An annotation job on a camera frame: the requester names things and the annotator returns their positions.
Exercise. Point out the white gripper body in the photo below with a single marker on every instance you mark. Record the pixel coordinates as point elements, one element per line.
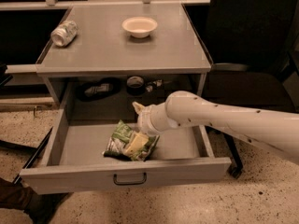
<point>145,121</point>

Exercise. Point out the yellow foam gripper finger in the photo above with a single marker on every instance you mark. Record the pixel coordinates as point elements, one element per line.
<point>137,107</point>
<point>137,142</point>

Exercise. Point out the green jalapeno chip bag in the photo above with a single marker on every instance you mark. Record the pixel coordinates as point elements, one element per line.
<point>120,139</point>

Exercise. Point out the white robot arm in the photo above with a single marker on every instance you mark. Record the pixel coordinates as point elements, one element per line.
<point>273,131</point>

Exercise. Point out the grey metal cabinet counter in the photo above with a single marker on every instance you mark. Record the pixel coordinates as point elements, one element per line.
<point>102,47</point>

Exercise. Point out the grey open top drawer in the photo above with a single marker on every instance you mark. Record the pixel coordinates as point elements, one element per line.
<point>73,159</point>

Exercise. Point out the small crumpled wrapper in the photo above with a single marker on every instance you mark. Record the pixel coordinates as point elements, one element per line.
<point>158,84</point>

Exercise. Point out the black tape roll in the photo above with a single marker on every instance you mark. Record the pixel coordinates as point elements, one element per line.
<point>135,85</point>

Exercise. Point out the black pouch with label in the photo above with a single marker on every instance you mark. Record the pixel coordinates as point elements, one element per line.
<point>92,91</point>

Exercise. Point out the white paper bowl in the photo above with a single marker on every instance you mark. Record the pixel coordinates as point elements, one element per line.
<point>139,27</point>

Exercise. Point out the black floor stand leg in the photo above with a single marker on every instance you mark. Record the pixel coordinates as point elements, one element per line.
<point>33,152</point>

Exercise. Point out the silver green soda can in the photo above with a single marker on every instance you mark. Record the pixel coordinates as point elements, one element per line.
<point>64,34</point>

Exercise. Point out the brown shoe and leg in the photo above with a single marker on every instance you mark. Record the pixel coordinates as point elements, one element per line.
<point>40,208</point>

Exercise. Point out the black office chair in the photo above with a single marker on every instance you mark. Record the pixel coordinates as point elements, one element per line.
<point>248,42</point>

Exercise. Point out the black metal drawer handle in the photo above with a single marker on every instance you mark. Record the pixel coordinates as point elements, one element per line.
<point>129,179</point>

